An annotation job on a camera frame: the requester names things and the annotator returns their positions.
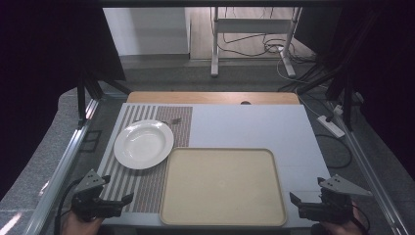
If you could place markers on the black frame post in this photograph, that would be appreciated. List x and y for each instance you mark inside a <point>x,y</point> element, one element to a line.
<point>347,98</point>
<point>81,98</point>

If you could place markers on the person's left hand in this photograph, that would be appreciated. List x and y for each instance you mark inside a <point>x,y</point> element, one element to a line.
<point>80,226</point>

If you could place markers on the beige tray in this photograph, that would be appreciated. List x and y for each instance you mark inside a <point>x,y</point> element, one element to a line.
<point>223,187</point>

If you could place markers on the white power strip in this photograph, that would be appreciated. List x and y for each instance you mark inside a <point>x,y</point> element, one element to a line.
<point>331,126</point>

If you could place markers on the person's right hand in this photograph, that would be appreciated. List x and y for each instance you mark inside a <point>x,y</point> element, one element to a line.
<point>342,229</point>

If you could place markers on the striped placemat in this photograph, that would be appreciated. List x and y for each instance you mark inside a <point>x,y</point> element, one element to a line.
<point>148,189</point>

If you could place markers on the aluminium frame rail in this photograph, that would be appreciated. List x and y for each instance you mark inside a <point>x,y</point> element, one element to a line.
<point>57,178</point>
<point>372,176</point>

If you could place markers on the white plate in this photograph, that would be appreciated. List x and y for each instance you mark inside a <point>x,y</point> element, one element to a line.
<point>143,144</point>

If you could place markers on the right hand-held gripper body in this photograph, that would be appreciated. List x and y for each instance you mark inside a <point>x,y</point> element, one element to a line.
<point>329,209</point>

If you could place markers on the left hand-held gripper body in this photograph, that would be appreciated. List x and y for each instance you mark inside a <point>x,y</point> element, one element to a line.
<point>87,204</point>

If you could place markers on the metal fork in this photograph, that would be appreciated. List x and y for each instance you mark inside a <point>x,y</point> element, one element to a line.
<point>174,121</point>

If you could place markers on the white board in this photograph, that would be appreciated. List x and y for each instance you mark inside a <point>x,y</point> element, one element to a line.
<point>254,127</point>

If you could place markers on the dark curtain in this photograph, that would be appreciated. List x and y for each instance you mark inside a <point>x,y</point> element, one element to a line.
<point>42,65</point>
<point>381,65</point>

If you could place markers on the white metal stand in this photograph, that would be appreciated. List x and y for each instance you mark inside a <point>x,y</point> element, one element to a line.
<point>254,25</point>

